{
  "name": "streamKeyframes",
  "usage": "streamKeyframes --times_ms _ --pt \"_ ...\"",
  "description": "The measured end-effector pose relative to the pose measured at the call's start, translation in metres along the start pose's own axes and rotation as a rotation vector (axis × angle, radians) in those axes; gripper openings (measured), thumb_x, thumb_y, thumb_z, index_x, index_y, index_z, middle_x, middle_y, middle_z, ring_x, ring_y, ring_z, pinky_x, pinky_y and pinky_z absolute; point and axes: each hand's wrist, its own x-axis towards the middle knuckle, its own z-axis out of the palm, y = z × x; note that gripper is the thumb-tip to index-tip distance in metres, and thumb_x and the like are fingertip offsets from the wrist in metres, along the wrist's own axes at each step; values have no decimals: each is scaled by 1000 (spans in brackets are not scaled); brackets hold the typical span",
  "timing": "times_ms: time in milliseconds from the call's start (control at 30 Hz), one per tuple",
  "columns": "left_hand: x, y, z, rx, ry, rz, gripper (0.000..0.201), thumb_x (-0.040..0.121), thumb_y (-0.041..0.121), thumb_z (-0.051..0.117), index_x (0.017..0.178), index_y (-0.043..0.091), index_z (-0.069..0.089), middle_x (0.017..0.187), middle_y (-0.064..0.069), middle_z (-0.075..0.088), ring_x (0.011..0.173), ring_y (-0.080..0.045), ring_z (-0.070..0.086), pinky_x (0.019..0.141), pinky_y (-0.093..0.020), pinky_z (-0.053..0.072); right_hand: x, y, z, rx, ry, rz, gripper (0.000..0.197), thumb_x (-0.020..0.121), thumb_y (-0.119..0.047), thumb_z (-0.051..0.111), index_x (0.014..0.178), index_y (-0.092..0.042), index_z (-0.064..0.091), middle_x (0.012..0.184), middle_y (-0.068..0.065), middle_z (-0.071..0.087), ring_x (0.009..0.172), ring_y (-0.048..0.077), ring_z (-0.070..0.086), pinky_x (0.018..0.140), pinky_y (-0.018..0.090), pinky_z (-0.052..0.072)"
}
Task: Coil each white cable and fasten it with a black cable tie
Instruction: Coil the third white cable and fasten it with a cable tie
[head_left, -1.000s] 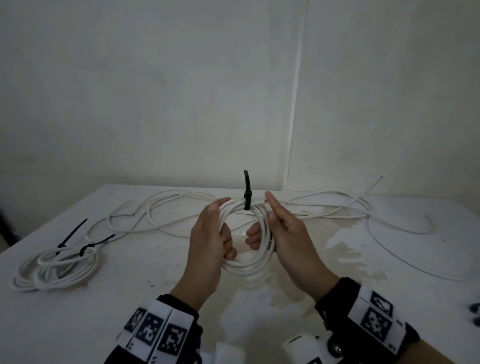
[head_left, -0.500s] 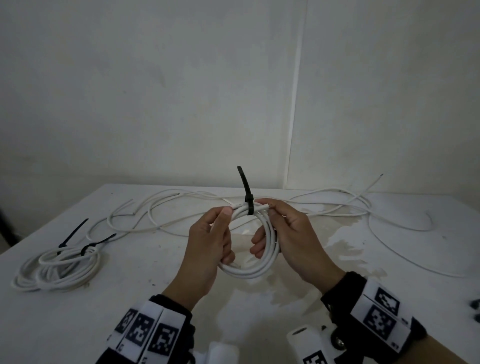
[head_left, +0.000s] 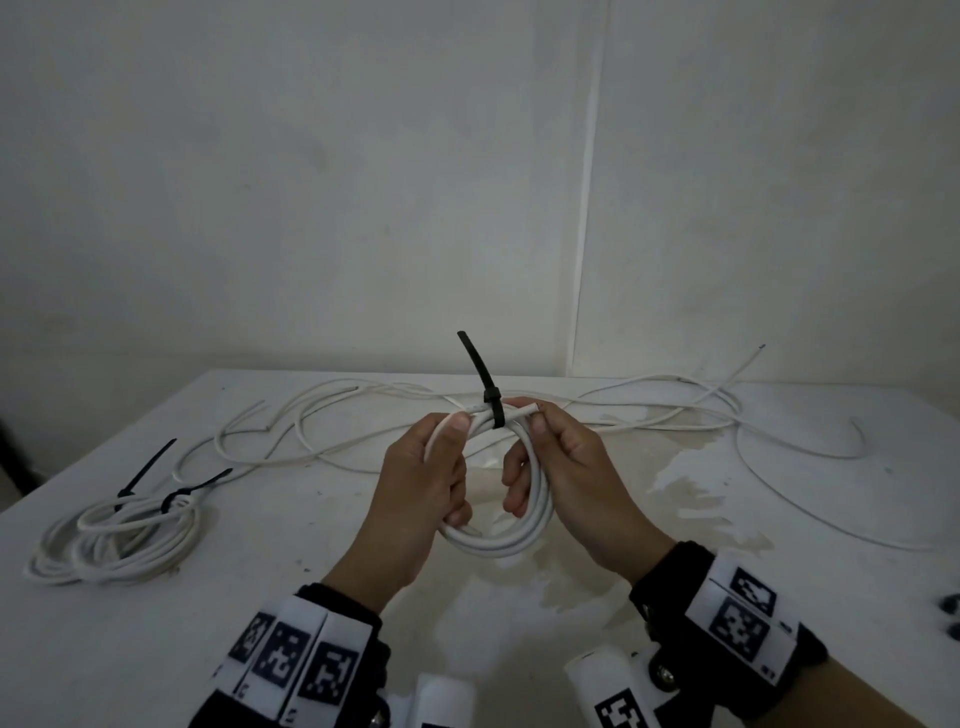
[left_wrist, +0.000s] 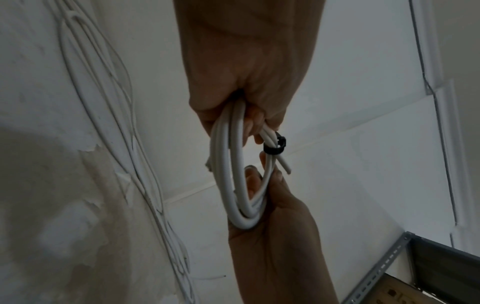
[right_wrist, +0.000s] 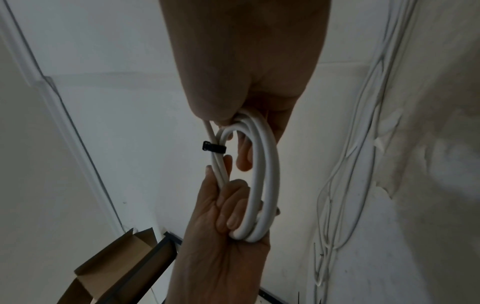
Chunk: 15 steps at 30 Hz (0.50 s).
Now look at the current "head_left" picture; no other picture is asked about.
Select person's right hand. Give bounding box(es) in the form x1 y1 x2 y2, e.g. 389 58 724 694
500 399 676 583

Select person's left hand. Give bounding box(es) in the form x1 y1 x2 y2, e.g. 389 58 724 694
378 412 475 594

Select black plastic zip tie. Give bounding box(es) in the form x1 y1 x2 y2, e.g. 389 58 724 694
113 438 179 511
159 467 234 515
457 329 508 433

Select person's right forearm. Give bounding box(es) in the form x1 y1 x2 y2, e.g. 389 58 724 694
794 659 931 728

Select person's left forearm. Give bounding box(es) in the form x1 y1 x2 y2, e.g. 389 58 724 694
322 551 436 616

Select black right wristband white markers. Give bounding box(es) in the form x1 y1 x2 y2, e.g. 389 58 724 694
628 541 830 721

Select black wristband white markers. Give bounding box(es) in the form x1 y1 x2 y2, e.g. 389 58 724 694
187 584 391 728
628 541 830 721

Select black left wristband white markers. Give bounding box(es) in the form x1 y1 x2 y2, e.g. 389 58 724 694
187 584 391 728

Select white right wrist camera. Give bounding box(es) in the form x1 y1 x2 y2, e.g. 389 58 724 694
563 646 676 728

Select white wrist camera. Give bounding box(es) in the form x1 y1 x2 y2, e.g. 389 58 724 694
386 673 478 728
563 646 676 728

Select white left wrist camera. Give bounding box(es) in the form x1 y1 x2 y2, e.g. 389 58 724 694
386 673 478 728

